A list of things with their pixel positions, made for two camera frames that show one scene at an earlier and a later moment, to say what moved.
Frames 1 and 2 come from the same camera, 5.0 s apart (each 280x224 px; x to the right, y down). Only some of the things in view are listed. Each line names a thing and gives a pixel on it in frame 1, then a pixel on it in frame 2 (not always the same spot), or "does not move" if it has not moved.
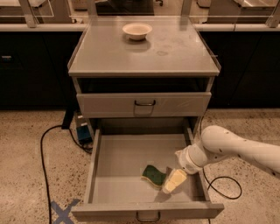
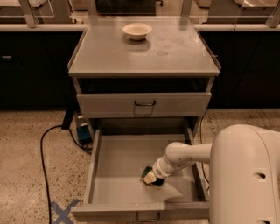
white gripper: [185, 162] to [159, 171]
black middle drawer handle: [148, 220] does not move
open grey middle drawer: [115, 189] does not move
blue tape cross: [63, 213] does not move
